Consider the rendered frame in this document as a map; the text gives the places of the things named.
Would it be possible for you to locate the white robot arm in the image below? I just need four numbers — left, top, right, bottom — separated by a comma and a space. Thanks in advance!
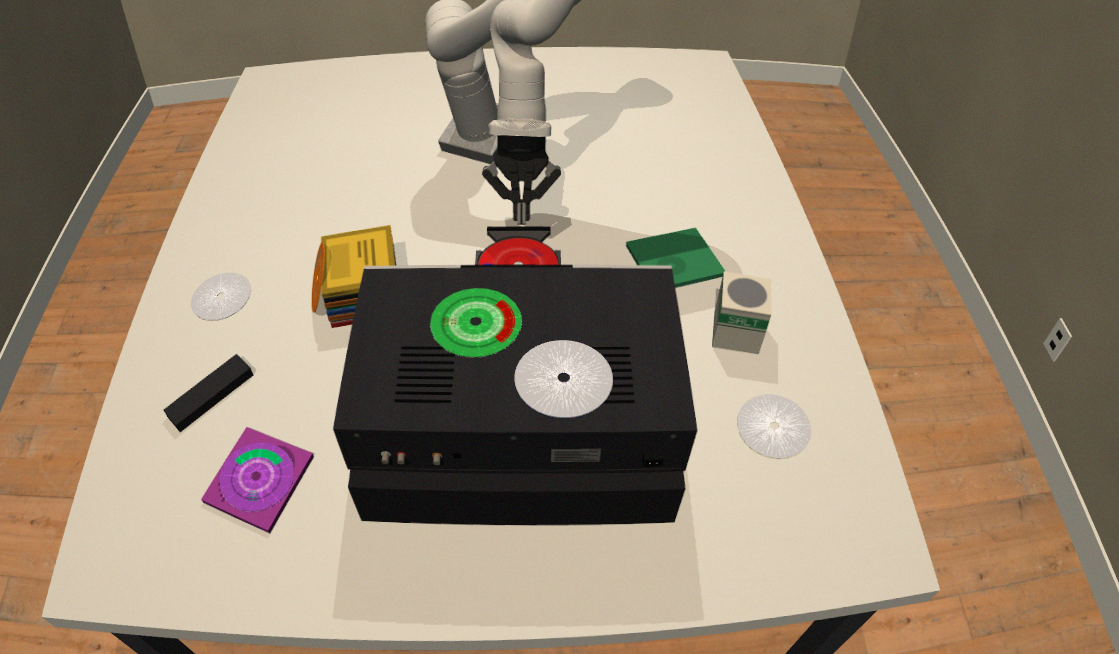
425, 0, 581, 142

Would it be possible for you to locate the silver cd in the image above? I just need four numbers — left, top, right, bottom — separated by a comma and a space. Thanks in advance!
191, 273, 251, 321
737, 395, 811, 459
515, 340, 613, 418

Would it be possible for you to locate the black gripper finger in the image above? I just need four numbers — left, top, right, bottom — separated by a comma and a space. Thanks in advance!
482, 162, 521, 225
521, 161, 561, 225

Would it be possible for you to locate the green cd with red label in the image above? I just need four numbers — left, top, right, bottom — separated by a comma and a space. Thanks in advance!
430, 288, 521, 357

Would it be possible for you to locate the beige salt container with green label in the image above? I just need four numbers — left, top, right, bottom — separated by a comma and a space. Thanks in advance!
712, 272, 771, 354

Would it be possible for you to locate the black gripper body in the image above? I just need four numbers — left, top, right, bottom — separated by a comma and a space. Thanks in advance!
493, 136, 549, 183

